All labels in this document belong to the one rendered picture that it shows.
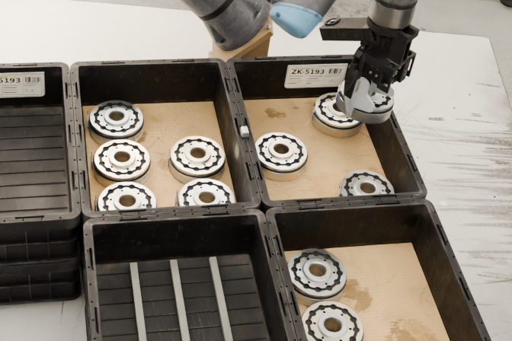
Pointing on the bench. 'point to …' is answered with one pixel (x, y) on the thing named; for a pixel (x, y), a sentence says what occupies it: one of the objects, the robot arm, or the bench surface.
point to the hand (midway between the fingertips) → (355, 102)
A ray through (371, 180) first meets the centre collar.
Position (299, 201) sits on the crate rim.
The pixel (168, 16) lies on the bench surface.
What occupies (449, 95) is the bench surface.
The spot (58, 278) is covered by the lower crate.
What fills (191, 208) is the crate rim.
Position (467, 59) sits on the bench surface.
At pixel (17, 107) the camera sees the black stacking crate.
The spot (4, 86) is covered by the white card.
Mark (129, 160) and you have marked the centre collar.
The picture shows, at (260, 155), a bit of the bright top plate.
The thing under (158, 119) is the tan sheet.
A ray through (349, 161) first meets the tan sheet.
